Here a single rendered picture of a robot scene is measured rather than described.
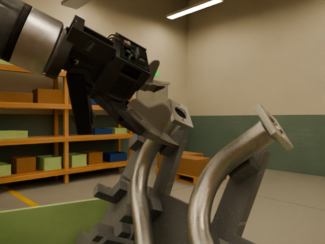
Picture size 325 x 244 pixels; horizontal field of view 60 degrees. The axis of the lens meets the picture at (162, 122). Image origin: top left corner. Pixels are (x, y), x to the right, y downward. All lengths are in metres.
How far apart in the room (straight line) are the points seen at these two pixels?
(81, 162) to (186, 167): 2.00
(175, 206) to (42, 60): 0.29
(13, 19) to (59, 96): 5.05
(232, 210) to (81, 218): 0.47
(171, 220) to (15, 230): 0.41
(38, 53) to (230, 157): 0.26
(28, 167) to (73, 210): 4.52
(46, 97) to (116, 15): 2.76
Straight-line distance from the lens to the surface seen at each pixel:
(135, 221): 0.47
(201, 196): 0.38
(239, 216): 0.39
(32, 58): 0.37
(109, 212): 0.70
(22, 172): 5.25
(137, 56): 0.40
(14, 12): 0.38
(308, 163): 6.69
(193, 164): 5.08
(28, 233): 0.77
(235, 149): 0.37
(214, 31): 8.08
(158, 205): 0.50
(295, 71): 6.79
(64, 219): 0.77
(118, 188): 0.65
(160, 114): 0.39
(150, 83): 0.50
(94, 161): 5.78
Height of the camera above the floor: 1.17
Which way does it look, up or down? 1 degrees down
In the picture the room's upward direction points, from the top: straight up
